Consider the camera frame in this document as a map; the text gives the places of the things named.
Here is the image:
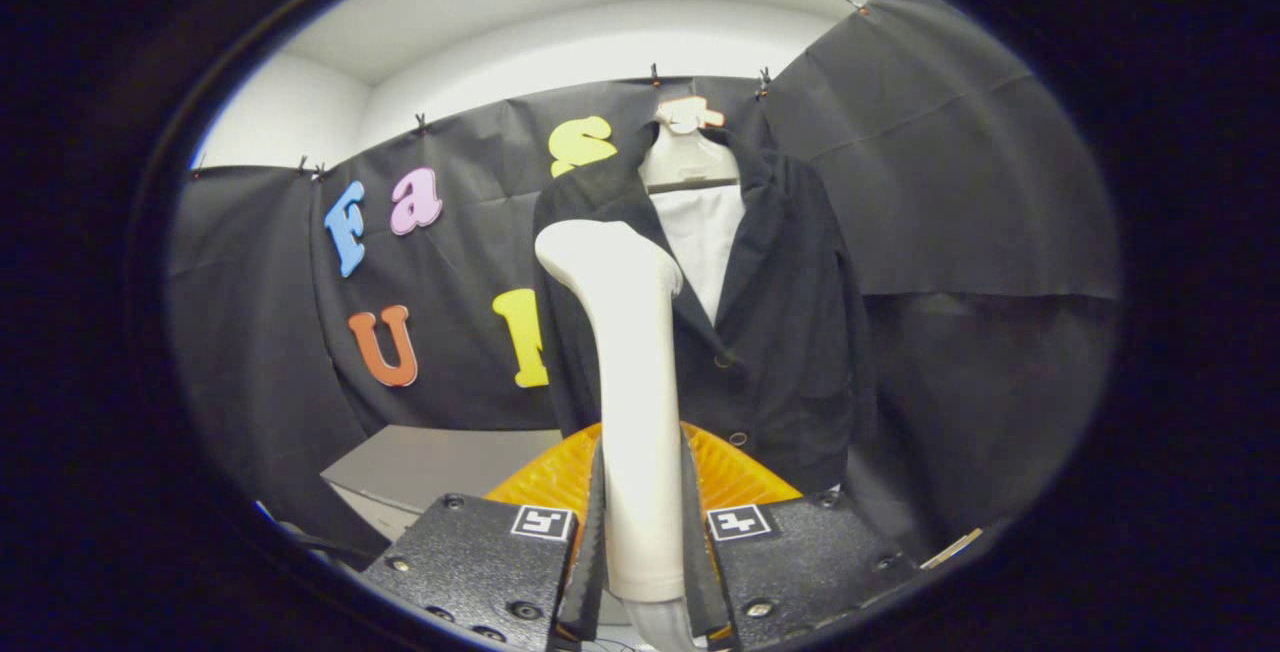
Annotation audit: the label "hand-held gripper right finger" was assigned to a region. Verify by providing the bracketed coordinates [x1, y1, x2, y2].
[680, 422, 921, 652]

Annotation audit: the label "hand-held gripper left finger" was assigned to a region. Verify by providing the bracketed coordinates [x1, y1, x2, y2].
[362, 422, 609, 652]

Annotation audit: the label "white garment steamer head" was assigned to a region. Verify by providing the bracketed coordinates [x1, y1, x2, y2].
[534, 219, 687, 605]

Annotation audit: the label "black jacket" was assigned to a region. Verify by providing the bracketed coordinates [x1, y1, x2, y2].
[530, 122, 881, 495]

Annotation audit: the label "grey drawer cabinet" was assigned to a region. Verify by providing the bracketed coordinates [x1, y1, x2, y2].
[320, 424, 566, 543]

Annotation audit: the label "brown cardboard sheets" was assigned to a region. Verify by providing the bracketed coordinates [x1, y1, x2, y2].
[920, 529, 986, 571]

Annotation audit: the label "white mannequin torso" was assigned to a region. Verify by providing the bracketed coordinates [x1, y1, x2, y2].
[638, 97, 746, 325]

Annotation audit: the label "black backdrop cloth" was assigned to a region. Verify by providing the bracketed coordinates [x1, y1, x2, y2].
[165, 0, 1121, 573]

